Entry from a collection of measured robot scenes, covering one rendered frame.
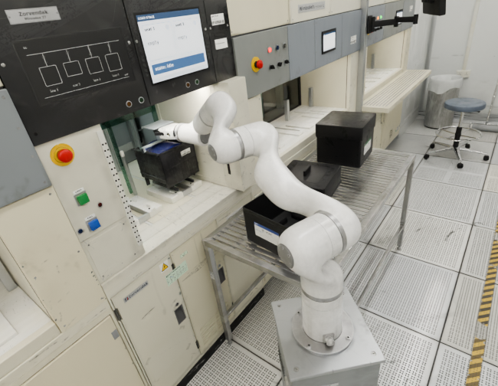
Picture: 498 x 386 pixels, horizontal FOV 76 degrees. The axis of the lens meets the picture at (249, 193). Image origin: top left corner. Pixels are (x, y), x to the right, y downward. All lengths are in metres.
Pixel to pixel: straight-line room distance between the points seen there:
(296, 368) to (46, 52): 1.10
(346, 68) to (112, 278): 2.19
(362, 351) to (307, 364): 0.17
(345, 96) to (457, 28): 2.68
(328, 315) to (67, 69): 1.00
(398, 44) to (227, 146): 3.38
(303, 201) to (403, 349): 1.35
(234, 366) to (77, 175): 1.32
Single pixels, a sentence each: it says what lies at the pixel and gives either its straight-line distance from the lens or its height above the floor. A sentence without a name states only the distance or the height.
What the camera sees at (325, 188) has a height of 0.86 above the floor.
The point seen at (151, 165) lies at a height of 1.06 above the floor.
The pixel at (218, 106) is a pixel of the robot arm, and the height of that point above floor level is 1.40.
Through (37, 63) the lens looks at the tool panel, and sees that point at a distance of 1.06.
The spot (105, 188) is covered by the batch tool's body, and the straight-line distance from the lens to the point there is 1.18.
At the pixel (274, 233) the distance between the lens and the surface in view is 1.29.
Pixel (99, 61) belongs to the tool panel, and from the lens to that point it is 1.13.
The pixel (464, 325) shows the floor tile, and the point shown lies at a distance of 2.27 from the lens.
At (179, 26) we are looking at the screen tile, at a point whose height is 1.63.
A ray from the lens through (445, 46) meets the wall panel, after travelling 5.25.
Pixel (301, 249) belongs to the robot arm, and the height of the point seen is 1.16.
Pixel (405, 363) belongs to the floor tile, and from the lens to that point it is 2.02.
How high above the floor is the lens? 1.66
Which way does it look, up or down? 30 degrees down
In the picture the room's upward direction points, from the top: 8 degrees counter-clockwise
